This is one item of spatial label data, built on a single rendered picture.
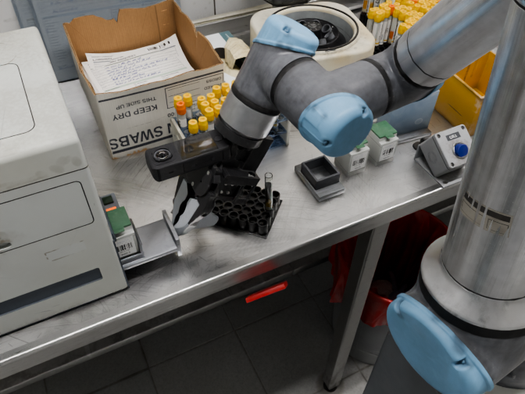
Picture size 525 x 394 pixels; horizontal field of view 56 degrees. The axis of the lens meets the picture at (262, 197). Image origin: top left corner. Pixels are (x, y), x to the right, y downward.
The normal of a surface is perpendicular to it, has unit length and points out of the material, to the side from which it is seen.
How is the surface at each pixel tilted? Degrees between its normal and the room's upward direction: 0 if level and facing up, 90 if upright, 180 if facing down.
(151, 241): 0
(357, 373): 0
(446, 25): 88
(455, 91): 90
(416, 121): 90
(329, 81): 4
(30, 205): 90
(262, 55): 56
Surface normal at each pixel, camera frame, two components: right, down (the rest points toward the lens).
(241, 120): -0.24, 0.40
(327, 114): -0.49, -0.20
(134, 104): 0.43, 0.74
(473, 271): -0.73, 0.48
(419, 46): -0.87, 0.32
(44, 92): 0.01, -0.68
